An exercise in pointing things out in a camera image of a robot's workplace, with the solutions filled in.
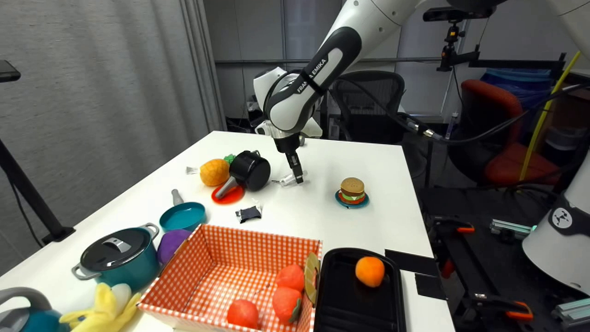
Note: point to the teal toy kettle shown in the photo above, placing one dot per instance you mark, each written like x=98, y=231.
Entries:
x=24, y=316

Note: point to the small black packet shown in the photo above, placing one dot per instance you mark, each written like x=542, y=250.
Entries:
x=247, y=213

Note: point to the green toy piece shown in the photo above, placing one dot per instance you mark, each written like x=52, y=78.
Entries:
x=229, y=160

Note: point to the black mesh office chair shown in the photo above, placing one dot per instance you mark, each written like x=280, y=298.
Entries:
x=369, y=102

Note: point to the clear plastic toy object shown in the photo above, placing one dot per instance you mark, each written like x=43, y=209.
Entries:
x=279, y=178

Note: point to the black plastic tray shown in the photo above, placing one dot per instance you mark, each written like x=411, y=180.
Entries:
x=343, y=302

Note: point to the red toy plate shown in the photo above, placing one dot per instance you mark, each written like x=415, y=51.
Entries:
x=229, y=196

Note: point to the yellow banana toy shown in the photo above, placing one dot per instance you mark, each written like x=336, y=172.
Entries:
x=102, y=311

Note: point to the red office chair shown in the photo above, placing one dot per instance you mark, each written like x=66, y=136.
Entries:
x=491, y=123

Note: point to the teal toy pan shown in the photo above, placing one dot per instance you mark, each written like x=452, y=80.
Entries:
x=183, y=217

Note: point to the red toy food piece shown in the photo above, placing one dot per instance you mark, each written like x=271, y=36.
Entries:
x=290, y=278
x=286, y=303

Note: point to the white soft lump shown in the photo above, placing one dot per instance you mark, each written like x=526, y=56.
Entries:
x=120, y=292

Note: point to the black stand platform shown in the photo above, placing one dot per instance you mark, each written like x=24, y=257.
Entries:
x=7, y=71

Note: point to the black stereo camera bar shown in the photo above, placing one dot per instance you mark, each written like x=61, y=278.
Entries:
x=435, y=14

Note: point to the teal pot with black lid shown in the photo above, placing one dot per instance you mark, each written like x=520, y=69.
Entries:
x=120, y=255

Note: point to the round red toy tomato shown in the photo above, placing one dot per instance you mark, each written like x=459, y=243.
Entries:
x=243, y=313

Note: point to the small orange toy fruit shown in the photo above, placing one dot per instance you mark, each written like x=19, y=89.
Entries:
x=369, y=272

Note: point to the red checkered carton box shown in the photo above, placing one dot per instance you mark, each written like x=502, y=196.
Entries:
x=214, y=270

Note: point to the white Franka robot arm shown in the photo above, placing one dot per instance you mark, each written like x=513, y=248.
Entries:
x=295, y=99

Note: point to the black tripod leg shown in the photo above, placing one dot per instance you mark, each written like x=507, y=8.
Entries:
x=30, y=196

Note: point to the black toy pot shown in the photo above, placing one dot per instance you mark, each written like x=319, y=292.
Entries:
x=251, y=171

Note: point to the blue fabric chair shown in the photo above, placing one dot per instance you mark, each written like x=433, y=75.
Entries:
x=522, y=84

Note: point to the purple toy object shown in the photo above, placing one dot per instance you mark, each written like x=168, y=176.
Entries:
x=172, y=243

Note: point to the large orange toy fruit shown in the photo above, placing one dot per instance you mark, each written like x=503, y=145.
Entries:
x=214, y=172

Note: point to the toy hamburger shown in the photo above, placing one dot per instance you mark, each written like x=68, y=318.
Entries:
x=352, y=189

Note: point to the small teal plate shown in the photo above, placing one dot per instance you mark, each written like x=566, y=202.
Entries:
x=339, y=198

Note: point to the teal clamp bar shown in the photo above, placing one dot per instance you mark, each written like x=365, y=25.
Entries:
x=572, y=307
x=509, y=228

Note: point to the brown toy bread slice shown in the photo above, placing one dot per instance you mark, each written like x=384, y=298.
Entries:
x=312, y=278

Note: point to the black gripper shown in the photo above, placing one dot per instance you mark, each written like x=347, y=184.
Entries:
x=288, y=145

